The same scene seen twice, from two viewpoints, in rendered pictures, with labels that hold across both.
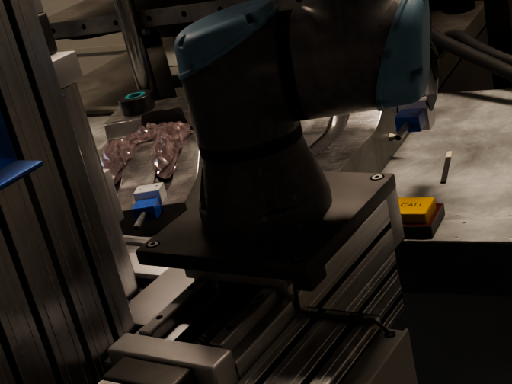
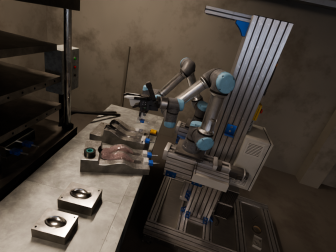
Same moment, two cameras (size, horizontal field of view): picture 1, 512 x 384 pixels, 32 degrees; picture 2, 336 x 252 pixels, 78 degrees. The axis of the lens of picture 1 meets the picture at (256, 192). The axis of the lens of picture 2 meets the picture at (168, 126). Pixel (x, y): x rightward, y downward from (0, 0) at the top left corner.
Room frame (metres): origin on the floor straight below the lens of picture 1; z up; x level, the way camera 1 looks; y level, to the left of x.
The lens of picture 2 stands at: (2.10, 1.53, 1.86)
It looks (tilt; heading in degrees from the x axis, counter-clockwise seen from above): 26 degrees down; 241
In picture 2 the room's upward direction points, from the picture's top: 13 degrees clockwise
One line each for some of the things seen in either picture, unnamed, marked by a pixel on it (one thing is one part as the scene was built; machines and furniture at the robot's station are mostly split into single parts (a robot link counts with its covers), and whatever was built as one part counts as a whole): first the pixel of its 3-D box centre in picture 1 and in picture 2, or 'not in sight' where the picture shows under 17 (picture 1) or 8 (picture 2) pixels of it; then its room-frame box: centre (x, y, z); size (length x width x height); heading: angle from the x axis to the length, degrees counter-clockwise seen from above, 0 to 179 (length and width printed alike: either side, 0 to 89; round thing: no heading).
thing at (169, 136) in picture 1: (148, 141); (118, 152); (1.74, 0.19, 0.90); 0.26 x 0.18 x 0.08; 167
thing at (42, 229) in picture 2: not in sight; (56, 225); (2.15, 0.71, 0.83); 0.17 x 0.13 x 0.06; 150
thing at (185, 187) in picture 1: (150, 160); (117, 157); (1.74, 0.20, 0.85); 0.50 x 0.26 x 0.11; 167
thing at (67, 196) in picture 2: not in sight; (81, 198); (2.02, 0.55, 0.83); 0.20 x 0.15 x 0.07; 150
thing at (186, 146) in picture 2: not in sight; (192, 142); (1.22, 0.39, 1.09); 0.15 x 0.15 x 0.10
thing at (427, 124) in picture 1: (409, 123); (143, 121); (1.39, -0.28, 0.93); 0.13 x 0.05 x 0.05; 150
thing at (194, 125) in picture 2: not in sight; (196, 130); (1.22, 0.40, 1.20); 0.13 x 0.12 x 0.14; 79
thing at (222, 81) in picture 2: not in sight; (211, 112); (1.24, 0.52, 1.41); 0.15 x 0.12 x 0.55; 79
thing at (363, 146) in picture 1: (321, 131); (121, 132); (1.63, -0.15, 0.87); 0.50 x 0.26 x 0.14; 150
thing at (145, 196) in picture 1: (145, 212); (150, 155); (1.46, 0.20, 0.85); 0.13 x 0.05 x 0.05; 167
